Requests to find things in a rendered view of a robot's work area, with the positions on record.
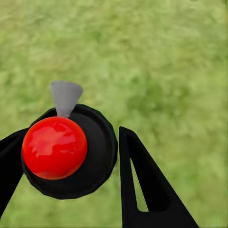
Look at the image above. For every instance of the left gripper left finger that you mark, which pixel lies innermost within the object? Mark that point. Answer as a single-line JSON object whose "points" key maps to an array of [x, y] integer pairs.
{"points": [[11, 169]]}

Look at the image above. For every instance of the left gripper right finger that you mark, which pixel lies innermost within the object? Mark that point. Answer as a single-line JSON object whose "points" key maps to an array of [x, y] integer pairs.
{"points": [[166, 209]]}

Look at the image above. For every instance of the pesticide atomizer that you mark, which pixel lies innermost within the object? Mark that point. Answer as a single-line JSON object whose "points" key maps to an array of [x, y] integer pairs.
{"points": [[72, 149]]}

